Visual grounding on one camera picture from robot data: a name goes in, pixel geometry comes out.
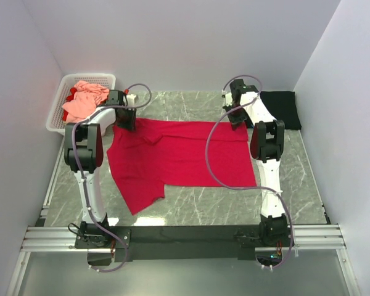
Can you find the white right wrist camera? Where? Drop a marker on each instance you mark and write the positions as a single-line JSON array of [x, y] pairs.
[[227, 97]]

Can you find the red t shirt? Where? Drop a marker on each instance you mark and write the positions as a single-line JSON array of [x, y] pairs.
[[177, 153], [71, 110]]

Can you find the folded black t shirt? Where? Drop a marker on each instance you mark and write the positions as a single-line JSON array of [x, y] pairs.
[[281, 105]]

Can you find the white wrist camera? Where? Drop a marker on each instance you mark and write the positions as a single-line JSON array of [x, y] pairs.
[[227, 97], [131, 99]]

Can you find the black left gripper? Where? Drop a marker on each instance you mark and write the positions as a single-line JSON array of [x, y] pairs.
[[131, 125]]

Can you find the aluminium rail frame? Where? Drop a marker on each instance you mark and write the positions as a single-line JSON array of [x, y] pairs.
[[195, 208]]

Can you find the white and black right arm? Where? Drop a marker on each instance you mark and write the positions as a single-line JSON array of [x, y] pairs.
[[244, 105]]

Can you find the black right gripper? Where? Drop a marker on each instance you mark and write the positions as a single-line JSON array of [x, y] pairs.
[[236, 122]]

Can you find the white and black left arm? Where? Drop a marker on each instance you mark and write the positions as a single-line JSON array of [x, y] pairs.
[[84, 154]]

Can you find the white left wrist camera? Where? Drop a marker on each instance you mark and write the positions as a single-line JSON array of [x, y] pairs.
[[131, 99]]

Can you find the pink t shirt in basket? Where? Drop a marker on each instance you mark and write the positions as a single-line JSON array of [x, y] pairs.
[[89, 96]]

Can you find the red t shirt in basket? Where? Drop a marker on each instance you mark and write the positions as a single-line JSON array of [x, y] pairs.
[[71, 110]]

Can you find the white plastic laundry basket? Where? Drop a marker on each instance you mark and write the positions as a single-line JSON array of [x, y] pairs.
[[54, 121]]

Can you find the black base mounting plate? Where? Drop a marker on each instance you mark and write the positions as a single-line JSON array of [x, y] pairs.
[[181, 242]]

